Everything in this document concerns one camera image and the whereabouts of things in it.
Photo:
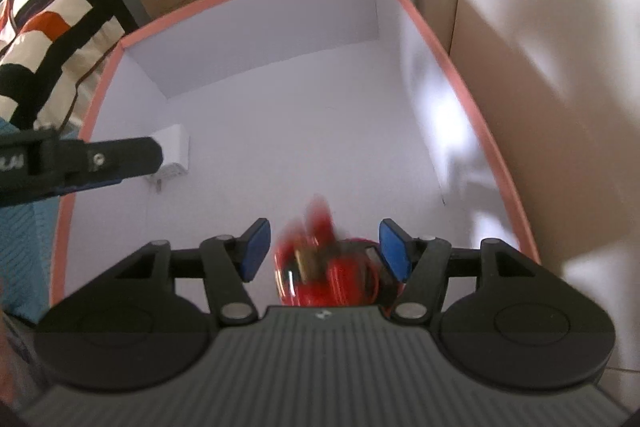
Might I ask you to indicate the white plug charger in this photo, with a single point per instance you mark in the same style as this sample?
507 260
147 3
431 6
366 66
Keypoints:
175 152

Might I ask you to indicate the pink-rimmed white cardboard box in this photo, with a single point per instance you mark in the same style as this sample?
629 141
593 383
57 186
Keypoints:
300 132

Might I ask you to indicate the blue textured blanket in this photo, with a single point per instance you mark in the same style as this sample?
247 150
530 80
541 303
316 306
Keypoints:
30 247

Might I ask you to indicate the red toy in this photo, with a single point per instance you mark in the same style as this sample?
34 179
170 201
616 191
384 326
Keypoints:
345 277

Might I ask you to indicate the bed with striped cover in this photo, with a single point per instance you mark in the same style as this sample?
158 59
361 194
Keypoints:
50 32

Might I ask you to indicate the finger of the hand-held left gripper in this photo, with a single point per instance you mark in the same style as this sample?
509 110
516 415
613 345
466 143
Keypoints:
115 159

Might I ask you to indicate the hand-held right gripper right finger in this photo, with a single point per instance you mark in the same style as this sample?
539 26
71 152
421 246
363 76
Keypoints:
395 252

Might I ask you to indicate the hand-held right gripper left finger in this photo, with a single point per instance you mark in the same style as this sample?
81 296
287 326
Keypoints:
254 252

